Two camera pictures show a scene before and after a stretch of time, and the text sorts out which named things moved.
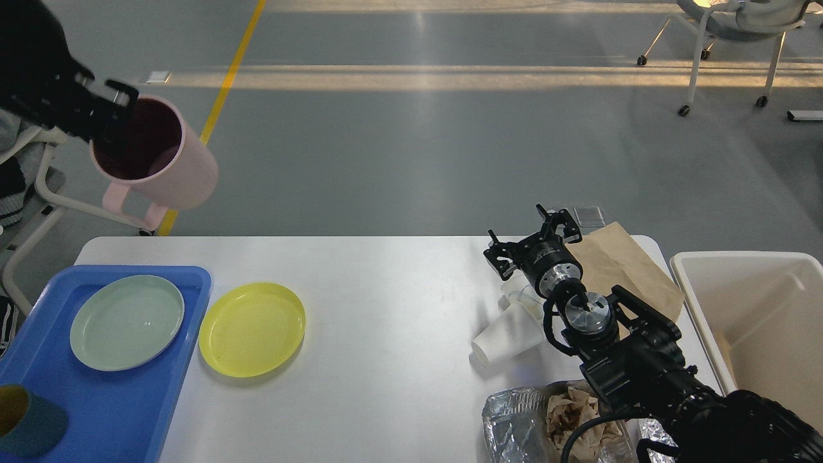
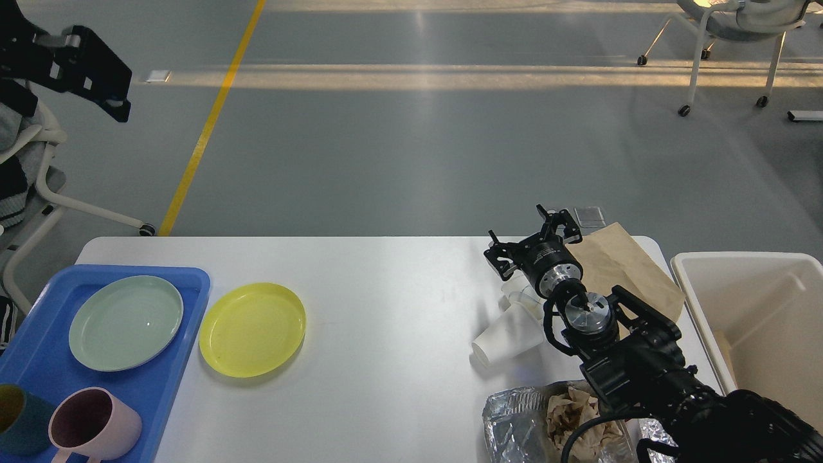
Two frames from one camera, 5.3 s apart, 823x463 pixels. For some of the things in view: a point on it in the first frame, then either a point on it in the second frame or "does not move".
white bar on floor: x=800 y=115 does not move
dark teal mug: x=29 y=425 does not move
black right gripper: x=544 y=260 does not move
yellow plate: x=251 y=329 does not move
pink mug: x=157 y=157 -> x=92 y=420
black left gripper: x=40 y=80 -> x=72 y=60
